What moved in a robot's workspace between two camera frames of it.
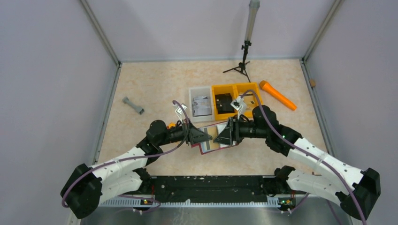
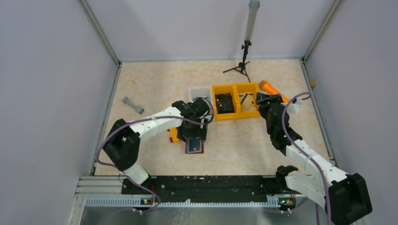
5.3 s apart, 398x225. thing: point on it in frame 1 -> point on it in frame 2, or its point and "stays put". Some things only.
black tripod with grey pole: (252, 12) stays put
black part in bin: (223, 102) stays put
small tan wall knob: (312, 82) stays put
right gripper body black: (248, 129) -> (264, 109)
